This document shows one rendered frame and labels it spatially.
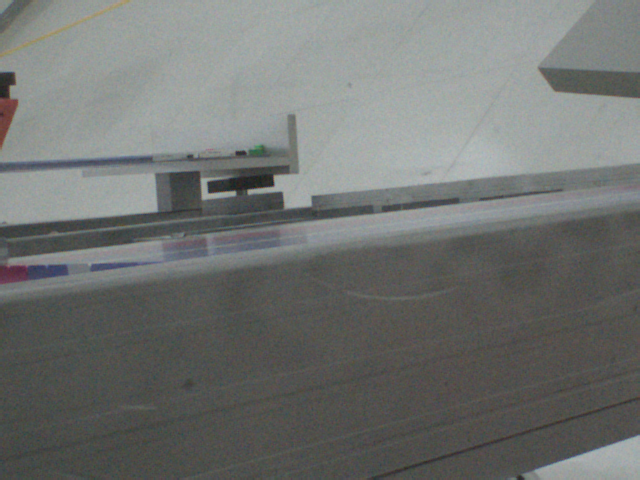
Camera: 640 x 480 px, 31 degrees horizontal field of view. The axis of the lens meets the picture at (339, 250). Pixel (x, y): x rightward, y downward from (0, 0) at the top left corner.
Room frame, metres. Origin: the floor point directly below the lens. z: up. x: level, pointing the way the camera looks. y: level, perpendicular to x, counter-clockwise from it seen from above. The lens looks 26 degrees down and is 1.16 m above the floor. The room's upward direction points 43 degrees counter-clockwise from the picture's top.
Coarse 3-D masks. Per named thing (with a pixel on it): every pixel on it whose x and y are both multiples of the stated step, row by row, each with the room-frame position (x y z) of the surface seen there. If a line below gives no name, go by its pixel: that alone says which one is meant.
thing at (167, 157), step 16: (32, 160) 1.12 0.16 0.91; (48, 160) 1.12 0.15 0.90; (64, 160) 1.13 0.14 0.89; (80, 160) 1.13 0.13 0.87; (96, 160) 1.14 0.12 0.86; (112, 160) 1.14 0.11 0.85; (128, 160) 1.15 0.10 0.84; (144, 160) 1.15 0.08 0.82; (160, 160) 1.16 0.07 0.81; (176, 160) 1.16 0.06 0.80
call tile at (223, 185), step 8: (256, 176) 0.98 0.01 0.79; (264, 176) 0.98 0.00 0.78; (272, 176) 0.99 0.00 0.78; (208, 184) 1.00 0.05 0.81; (216, 184) 0.99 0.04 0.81; (224, 184) 0.98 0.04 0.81; (232, 184) 0.97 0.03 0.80; (240, 184) 0.97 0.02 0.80; (248, 184) 0.98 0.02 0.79; (256, 184) 0.98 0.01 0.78; (264, 184) 0.98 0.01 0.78; (272, 184) 0.98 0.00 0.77; (208, 192) 1.00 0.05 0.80
